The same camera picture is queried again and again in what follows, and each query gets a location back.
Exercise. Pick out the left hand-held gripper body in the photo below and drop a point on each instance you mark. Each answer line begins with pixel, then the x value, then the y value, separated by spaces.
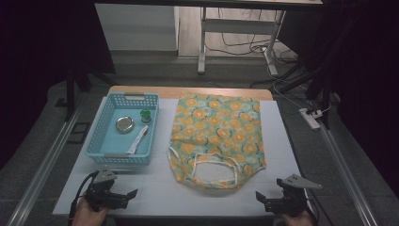
pixel 102 196

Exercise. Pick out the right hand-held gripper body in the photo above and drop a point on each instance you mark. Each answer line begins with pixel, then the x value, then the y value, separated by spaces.
pixel 293 197

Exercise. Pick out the blue plastic basket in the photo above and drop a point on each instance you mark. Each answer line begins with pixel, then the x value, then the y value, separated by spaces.
pixel 122 144

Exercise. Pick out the white tube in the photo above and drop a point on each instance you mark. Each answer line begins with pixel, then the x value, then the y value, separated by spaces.
pixel 138 139

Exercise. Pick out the round metal tin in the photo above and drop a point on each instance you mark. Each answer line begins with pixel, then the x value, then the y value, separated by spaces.
pixel 124 124

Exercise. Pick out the small green-capped bottle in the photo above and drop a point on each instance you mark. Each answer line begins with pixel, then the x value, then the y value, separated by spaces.
pixel 145 115

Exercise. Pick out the floral cloth bag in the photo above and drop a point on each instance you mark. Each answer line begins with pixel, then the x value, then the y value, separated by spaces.
pixel 216 132

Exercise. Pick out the person's right hand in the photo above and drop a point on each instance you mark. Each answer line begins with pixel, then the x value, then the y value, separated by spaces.
pixel 299 220

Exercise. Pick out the person's left hand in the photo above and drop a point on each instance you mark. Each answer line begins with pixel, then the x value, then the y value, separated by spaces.
pixel 89 216

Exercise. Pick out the white table mat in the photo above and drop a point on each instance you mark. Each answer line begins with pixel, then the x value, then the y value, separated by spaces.
pixel 163 194

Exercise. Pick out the black floor plate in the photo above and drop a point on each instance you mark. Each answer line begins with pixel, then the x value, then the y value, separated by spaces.
pixel 78 132

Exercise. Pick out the white power strip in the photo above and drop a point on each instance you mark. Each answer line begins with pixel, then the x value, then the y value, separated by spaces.
pixel 309 118

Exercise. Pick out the black stand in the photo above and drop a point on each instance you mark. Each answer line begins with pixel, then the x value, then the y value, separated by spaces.
pixel 69 94
pixel 326 91

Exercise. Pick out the white cabinet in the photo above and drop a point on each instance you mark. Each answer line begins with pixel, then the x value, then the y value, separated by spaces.
pixel 138 28

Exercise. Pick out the aluminium rail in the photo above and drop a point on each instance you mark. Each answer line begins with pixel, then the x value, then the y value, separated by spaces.
pixel 40 172
pixel 348 175

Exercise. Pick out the white desk frame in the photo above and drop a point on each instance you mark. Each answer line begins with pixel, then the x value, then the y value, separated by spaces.
pixel 235 25

